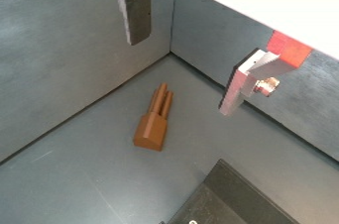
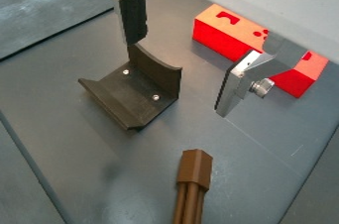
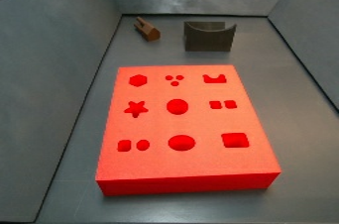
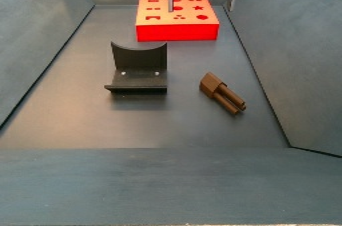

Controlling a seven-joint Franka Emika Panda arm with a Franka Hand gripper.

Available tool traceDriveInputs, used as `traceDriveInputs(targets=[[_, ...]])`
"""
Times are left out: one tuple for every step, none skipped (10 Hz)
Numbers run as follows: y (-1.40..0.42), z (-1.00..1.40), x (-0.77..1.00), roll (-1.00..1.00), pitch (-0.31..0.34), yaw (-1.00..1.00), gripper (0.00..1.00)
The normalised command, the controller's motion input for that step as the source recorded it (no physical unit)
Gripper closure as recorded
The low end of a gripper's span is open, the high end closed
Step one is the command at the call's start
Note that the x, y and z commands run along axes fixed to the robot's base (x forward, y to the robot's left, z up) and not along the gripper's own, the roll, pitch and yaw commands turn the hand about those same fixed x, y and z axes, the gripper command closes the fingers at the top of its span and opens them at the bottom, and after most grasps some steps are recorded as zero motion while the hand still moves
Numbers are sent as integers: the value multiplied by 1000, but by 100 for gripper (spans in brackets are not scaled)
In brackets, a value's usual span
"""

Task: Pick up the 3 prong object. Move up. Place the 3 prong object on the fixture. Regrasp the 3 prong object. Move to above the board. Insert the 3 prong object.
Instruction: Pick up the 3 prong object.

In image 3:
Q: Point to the brown three prong object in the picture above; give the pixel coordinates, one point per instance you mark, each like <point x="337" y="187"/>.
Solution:
<point x="148" y="32"/>

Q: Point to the red foam shape board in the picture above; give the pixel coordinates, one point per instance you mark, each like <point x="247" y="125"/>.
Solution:
<point x="181" y="133"/>

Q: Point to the dark grey curved fixture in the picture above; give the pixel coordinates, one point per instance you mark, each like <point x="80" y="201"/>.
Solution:
<point x="208" y="36"/>

